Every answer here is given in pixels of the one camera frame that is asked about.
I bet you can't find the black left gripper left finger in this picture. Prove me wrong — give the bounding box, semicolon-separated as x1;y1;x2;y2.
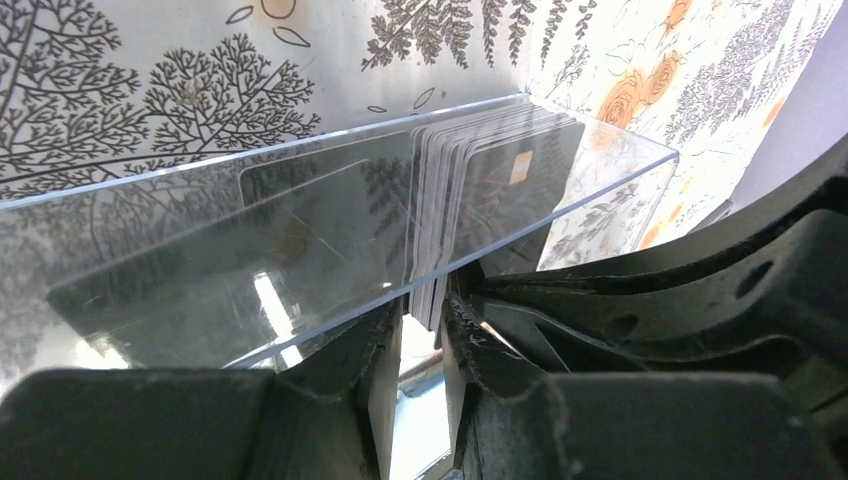
1;300;403;479

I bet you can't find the floral table cloth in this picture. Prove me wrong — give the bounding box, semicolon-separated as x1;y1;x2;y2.
1;1;847;389

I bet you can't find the clear acrylic card tray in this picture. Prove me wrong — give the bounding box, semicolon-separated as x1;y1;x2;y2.
1;94;679;385

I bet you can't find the grey card holder wallet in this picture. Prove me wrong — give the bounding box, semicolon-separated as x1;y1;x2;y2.
390;322;450;479

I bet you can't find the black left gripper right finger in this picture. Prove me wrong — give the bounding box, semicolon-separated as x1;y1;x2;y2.
441;295;842;479

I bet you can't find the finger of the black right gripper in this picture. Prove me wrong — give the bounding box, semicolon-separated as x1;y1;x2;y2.
473;140;847;424

